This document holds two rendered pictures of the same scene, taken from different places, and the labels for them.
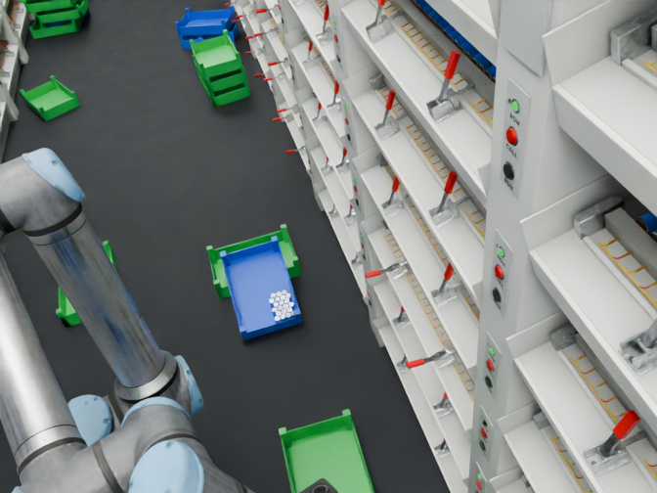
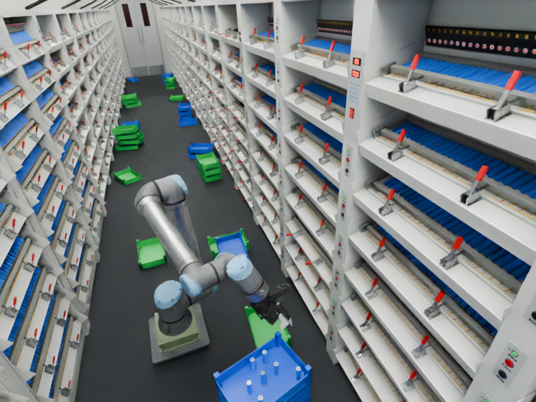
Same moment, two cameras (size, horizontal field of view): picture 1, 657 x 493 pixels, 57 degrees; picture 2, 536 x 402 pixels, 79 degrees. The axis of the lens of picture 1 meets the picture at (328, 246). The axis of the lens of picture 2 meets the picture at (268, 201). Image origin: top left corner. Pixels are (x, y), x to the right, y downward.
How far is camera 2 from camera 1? 0.60 m
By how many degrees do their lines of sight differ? 14
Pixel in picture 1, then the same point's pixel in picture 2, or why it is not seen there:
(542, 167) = (356, 167)
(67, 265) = (179, 218)
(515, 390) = (348, 251)
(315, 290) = (255, 255)
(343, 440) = not seen: hidden behind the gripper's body
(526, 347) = (352, 231)
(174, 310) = not seen: hidden behind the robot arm
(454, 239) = (325, 206)
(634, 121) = (377, 149)
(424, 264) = (312, 223)
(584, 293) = (368, 202)
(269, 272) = (236, 246)
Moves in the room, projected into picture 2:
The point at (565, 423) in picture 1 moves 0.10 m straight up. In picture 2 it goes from (365, 250) to (368, 229)
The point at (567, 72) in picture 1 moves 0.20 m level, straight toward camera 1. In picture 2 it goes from (361, 140) to (359, 165)
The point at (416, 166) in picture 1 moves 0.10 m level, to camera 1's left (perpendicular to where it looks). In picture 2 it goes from (310, 186) to (291, 188)
